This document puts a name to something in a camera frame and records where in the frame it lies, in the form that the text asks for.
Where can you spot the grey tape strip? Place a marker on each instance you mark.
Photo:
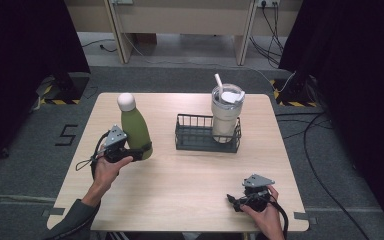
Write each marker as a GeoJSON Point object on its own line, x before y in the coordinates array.
{"type": "Point", "coordinates": [305, 217]}
{"type": "Point", "coordinates": [55, 211]}

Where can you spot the person's left hand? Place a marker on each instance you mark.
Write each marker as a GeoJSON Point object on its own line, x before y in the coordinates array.
{"type": "Point", "coordinates": [108, 173]}

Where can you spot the green bottle with white cap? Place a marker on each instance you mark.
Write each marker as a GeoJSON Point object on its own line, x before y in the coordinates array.
{"type": "Point", "coordinates": [135, 128]}

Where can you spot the person's right hand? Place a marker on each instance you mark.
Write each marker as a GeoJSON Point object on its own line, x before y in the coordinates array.
{"type": "Point", "coordinates": [266, 221]}

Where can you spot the white wall socket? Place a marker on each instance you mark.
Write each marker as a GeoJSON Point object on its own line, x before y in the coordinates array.
{"type": "Point", "coordinates": [267, 2]}

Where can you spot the beige wooden desk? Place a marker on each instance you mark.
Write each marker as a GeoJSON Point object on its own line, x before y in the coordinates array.
{"type": "Point", "coordinates": [180, 16]}

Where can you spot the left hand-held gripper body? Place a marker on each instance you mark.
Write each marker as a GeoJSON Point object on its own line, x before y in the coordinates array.
{"type": "Point", "coordinates": [116, 140]}

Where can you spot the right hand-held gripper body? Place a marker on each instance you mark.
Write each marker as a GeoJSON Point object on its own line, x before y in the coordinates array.
{"type": "Point", "coordinates": [256, 193]}

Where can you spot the black curtain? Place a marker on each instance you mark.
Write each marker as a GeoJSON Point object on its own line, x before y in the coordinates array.
{"type": "Point", "coordinates": [20, 66]}
{"type": "Point", "coordinates": [356, 83]}

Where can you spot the black stand base striped tape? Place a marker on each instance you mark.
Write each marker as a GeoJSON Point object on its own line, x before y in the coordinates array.
{"type": "Point", "coordinates": [65, 88]}
{"type": "Point", "coordinates": [293, 93]}

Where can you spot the white tumbler with straw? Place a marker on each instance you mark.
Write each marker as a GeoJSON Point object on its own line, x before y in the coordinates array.
{"type": "Point", "coordinates": [226, 115]}

